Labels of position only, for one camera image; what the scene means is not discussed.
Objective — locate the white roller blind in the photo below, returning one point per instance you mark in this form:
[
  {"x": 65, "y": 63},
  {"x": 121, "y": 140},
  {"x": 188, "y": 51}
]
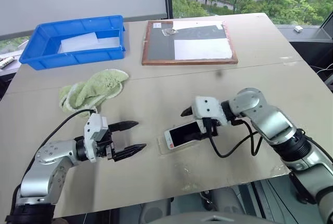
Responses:
[{"x": 78, "y": 0}]

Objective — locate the white smartphone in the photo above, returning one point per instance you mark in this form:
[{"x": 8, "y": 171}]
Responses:
[{"x": 182, "y": 135}]

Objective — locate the white power strip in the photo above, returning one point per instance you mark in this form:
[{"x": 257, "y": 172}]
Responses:
[{"x": 6, "y": 62}]

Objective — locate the small white label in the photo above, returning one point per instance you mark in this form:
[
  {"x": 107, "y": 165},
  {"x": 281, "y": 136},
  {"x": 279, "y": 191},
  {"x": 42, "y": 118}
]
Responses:
[{"x": 157, "y": 25}]

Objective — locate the green towel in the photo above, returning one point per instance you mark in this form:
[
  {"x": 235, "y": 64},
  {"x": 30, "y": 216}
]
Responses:
[{"x": 96, "y": 86}]

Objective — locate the clear phone case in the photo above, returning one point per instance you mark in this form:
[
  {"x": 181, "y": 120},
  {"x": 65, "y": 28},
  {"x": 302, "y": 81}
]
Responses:
[{"x": 162, "y": 150}]

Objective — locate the thin white foam sheet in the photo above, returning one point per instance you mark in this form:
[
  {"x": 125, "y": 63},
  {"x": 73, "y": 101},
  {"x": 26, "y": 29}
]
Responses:
[{"x": 110, "y": 42}]

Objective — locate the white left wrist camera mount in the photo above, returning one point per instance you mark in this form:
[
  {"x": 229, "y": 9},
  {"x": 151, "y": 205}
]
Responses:
[{"x": 92, "y": 133}]

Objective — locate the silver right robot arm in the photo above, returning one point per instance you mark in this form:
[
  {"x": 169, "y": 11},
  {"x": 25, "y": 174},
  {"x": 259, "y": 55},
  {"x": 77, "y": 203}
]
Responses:
[{"x": 270, "y": 120}]

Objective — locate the small clear plastic bag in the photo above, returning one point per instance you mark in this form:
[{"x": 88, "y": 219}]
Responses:
[{"x": 169, "y": 32}]

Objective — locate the grey rounded shape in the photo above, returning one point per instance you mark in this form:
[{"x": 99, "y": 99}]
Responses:
[
  {"x": 229, "y": 202},
  {"x": 153, "y": 213}
]

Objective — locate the wood framed black board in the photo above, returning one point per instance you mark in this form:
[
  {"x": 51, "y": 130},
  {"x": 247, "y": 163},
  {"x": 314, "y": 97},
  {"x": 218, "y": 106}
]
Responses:
[{"x": 158, "y": 50}]

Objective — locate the small white box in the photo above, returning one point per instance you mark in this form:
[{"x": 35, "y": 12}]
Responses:
[{"x": 298, "y": 29}]

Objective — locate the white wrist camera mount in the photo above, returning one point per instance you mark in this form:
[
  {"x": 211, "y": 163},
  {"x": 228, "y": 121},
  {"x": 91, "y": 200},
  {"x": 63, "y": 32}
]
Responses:
[
  {"x": 92, "y": 133},
  {"x": 208, "y": 108}
]

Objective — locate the large white paper sheet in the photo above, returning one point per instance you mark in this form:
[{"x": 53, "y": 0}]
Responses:
[{"x": 203, "y": 49}]

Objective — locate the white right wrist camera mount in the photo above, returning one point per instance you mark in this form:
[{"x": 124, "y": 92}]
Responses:
[{"x": 208, "y": 108}]

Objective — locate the white sheet in bin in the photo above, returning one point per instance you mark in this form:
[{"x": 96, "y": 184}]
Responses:
[{"x": 78, "y": 42}]

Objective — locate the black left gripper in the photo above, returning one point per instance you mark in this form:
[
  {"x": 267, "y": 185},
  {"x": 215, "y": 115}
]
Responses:
[{"x": 106, "y": 147}]

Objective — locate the blue plastic bin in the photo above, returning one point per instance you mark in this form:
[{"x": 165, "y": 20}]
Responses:
[{"x": 65, "y": 60}]

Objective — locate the dark window ledge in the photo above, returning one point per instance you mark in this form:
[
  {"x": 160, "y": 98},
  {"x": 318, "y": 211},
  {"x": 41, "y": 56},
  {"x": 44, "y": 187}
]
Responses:
[{"x": 307, "y": 39}]

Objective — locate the narrow white paper strip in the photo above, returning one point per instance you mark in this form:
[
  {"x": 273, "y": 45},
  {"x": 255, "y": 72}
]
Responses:
[{"x": 195, "y": 25}]

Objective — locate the grey curved robot torso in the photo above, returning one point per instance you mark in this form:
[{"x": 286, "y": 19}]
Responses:
[{"x": 213, "y": 220}]

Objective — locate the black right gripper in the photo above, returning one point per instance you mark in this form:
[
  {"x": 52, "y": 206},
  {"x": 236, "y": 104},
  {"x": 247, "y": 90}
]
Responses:
[{"x": 210, "y": 128}]

